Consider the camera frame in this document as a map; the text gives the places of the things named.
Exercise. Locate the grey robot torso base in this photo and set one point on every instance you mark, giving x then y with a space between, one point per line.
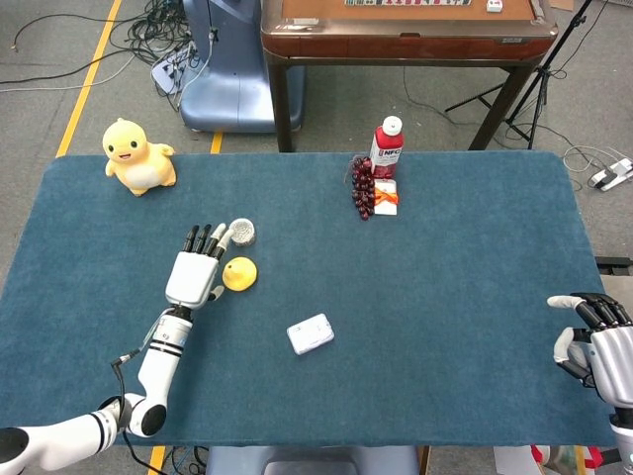
311 461

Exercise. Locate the white power strip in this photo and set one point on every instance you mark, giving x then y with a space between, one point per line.
612 174
173 69

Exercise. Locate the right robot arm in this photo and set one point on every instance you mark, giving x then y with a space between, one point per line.
624 435

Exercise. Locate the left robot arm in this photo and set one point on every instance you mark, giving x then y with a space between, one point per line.
123 391

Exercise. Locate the blue table cloth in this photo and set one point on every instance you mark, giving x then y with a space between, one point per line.
346 307

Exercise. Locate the white mahjong tile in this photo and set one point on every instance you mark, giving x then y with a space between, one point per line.
494 5

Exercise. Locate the black tripod stand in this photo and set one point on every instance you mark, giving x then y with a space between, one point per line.
539 74

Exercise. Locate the yellow round fruit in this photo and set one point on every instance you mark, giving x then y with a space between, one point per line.
240 273

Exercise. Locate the yellow duck plush toy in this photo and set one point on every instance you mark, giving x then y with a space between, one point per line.
138 158

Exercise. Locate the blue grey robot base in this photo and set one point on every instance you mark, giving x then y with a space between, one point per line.
232 69

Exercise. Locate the dark red grape bunch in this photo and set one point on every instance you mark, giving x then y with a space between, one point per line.
362 188

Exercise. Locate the small silver patterned cup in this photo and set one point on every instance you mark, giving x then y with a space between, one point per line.
244 231

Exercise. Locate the red juice bottle white cap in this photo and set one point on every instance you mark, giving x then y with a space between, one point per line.
387 148

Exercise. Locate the white card orange ribbon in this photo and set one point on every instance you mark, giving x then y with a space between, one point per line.
385 197

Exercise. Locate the white rectangular box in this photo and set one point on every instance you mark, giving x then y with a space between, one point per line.
310 334

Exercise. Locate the row of mahjong tiles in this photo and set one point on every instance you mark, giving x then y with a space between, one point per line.
408 2

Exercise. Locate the brown mahjong table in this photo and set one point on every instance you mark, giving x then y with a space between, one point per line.
405 39

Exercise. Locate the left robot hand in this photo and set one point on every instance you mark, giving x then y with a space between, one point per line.
198 269

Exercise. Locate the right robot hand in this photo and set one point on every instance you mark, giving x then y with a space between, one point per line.
601 346

